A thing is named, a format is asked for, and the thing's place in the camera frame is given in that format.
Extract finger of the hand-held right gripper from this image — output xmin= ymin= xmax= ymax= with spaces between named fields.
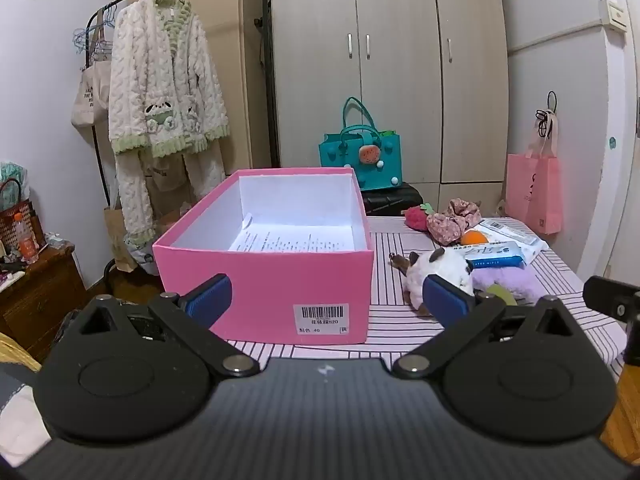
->
xmin=583 ymin=275 xmax=640 ymax=365

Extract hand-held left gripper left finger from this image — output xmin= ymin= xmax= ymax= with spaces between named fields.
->
xmin=75 ymin=273 xmax=261 ymax=378

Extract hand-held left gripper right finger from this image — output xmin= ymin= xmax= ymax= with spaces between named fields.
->
xmin=392 ymin=275 xmax=576 ymax=380

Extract panda plush toy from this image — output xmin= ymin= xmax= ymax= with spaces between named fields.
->
xmin=389 ymin=246 xmax=476 ymax=317

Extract green makeup sponge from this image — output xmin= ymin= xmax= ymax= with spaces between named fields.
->
xmin=482 ymin=284 xmax=518 ymax=307

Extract pink cardboard box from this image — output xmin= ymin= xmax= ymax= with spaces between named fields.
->
xmin=152 ymin=167 xmax=375 ymax=346

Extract purple plush toy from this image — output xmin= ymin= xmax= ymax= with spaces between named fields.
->
xmin=470 ymin=266 xmax=548 ymax=306

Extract blue tissue packet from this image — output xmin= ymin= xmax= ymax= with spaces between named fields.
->
xmin=452 ymin=241 xmax=526 ymax=268

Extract pink floral scrunchie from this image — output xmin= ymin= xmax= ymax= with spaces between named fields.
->
xmin=426 ymin=198 xmax=483 ymax=246

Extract red strawberry plush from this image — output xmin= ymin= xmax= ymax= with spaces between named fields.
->
xmin=404 ymin=202 xmax=436 ymax=232

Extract white packet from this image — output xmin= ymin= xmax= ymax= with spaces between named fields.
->
xmin=477 ymin=217 xmax=551 ymax=266

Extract printed paper sheet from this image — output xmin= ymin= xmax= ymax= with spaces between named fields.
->
xmin=227 ymin=212 xmax=357 ymax=253

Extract plain brown paper bag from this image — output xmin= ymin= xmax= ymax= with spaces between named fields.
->
xmin=103 ymin=195 xmax=138 ymax=273

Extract black suitcase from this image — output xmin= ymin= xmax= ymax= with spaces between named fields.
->
xmin=360 ymin=182 xmax=425 ymax=218

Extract white fluffy pajama pants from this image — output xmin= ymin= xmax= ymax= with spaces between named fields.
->
xmin=114 ymin=140 xmax=227 ymax=251

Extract pink tote bag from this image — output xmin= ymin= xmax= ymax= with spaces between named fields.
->
xmin=505 ymin=110 xmax=563 ymax=235

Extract teal felt handbag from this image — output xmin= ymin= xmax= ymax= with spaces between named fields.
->
xmin=318 ymin=96 xmax=403 ymax=192

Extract wooden cabinet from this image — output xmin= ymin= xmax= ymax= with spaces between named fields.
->
xmin=0 ymin=242 xmax=88 ymax=361

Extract orange drink bottle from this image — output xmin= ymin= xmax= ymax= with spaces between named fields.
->
xmin=12 ymin=212 xmax=40 ymax=263

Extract yellow cloth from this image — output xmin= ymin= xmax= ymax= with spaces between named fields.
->
xmin=0 ymin=332 xmax=41 ymax=373

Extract brown woven basket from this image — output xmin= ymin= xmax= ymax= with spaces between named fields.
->
xmin=0 ymin=177 xmax=46 ymax=256

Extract grey cloth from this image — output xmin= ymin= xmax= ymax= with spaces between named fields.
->
xmin=0 ymin=360 xmax=51 ymax=461

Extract patterned plastic bag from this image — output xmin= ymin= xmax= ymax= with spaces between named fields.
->
xmin=0 ymin=160 xmax=31 ymax=201

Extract white fluffy pajama jacket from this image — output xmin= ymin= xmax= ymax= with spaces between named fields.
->
xmin=107 ymin=0 xmax=231 ymax=158

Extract beige canvas tote bag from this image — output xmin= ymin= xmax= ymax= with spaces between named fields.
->
xmin=70 ymin=10 xmax=112 ymax=131

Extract grey wardrobe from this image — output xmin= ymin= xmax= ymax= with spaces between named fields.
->
xmin=270 ymin=0 xmax=511 ymax=218

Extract wall hook with straps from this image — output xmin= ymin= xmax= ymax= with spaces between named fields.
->
xmin=535 ymin=91 xmax=558 ymax=138

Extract beige wall switch box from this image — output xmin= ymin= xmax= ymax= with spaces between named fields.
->
xmin=597 ymin=0 xmax=628 ymax=33

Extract blue wire hanger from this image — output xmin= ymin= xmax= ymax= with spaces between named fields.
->
xmin=74 ymin=2 xmax=118 ymax=56

